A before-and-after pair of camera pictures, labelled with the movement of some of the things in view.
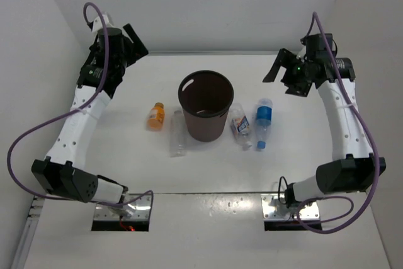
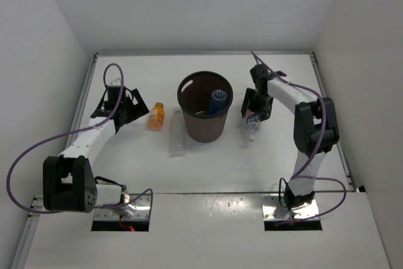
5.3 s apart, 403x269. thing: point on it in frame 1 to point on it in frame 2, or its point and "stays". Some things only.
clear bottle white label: [240, 125] to [252, 124]
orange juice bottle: [156, 116] stays
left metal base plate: [138, 210] stays
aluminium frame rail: [32, 220] stays
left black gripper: [135, 48] to [139, 111]
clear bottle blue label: [264, 121] to [218, 101]
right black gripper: [284, 58] to [264, 111]
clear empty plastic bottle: [178, 140] stays
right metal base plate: [273, 210] stays
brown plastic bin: [205, 97] stays
